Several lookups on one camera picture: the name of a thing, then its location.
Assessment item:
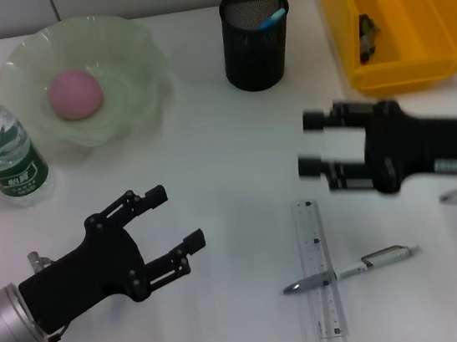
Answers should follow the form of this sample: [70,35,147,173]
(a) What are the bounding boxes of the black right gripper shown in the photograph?
[290,84,457,207]

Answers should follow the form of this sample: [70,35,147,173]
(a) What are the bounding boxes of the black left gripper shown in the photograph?
[7,178,216,337]

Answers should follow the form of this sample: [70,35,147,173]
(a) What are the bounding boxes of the transparent ruler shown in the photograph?
[285,194,352,342]

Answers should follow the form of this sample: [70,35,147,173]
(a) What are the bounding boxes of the green plastic wrapper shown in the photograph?
[353,10,387,65]

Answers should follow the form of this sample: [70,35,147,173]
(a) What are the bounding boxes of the blue scissors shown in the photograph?
[254,7,289,33]

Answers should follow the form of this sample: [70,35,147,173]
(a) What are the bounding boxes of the silver white pen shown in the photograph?
[277,241,425,296]

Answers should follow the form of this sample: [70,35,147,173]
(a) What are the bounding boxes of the pink peach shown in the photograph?
[44,66,107,124]

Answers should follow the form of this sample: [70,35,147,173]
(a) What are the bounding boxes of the clear bottle green label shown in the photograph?
[0,65,59,211]

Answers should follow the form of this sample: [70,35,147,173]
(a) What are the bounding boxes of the green glass fruit plate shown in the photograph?
[0,4,181,162]

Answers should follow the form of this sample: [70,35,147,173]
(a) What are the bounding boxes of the black mesh cup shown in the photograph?
[216,0,301,95]

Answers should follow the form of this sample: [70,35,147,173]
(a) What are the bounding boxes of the yellow plastic bin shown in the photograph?
[320,0,457,102]

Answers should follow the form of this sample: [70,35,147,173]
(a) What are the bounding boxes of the left gripper cable with plug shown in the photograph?
[0,248,73,342]

